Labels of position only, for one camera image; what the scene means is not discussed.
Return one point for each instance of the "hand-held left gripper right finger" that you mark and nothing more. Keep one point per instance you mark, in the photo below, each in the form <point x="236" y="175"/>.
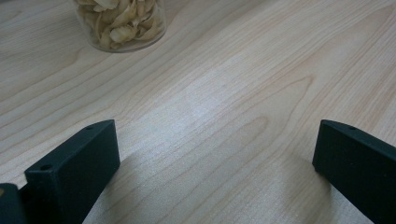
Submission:
<point x="358" y="168"/>

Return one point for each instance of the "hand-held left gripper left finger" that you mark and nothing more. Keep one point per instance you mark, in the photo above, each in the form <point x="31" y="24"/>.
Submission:
<point x="74" y="168"/>

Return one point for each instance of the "clear jar of dried slices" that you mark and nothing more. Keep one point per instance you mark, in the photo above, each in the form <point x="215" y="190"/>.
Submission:
<point x="123" y="21"/>

